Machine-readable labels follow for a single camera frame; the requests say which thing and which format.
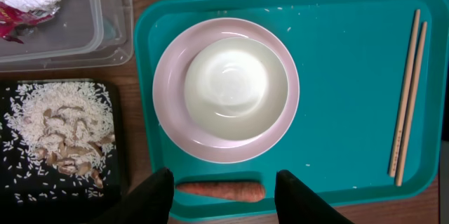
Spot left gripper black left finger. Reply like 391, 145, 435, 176
90, 168, 175, 224

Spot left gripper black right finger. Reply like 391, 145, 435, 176
274, 170, 353, 224

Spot orange carrot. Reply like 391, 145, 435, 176
175, 181, 266, 202

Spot large pink plate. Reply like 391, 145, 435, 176
152, 18, 300, 164

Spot white bowl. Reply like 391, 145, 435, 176
185, 37, 288, 140

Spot red snack wrapper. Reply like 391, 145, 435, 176
1, 3, 60, 44

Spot black waste tray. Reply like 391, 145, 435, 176
0, 79, 129, 224

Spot rice food scraps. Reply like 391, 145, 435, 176
0, 80, 116, 206

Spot teal plastic tray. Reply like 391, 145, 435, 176
135, 0, 448, 221

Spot clear plastic bin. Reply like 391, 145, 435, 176
1, 0, 134, 72

